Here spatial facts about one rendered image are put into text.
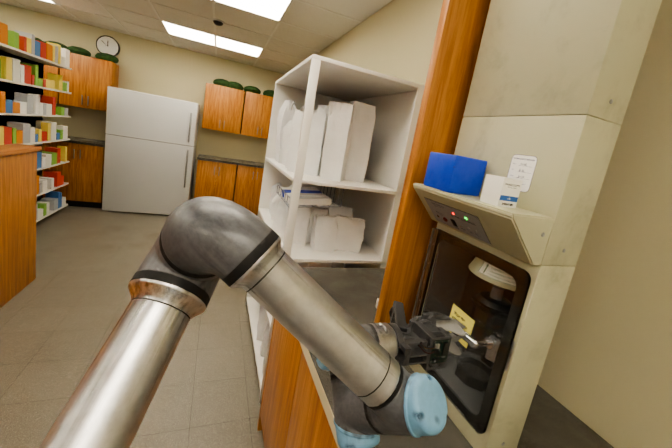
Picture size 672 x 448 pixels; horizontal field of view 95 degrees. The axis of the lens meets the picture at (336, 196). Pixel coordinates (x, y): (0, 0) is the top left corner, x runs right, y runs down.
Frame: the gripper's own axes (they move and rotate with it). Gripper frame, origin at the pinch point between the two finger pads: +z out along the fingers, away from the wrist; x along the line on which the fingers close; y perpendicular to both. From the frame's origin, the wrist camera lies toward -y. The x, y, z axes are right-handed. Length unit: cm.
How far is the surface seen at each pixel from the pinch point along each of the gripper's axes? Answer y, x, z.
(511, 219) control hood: 11.4, 29.7, -5.8
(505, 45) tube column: -10, 69, 6
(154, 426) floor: -105, -116, -72
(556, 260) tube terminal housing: 11.5, 22.1, 9.7
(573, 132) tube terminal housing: 10.9, 47.5, 5.5
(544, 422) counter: 5.8, -26.0, 32.5
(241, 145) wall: -545, 22, -15
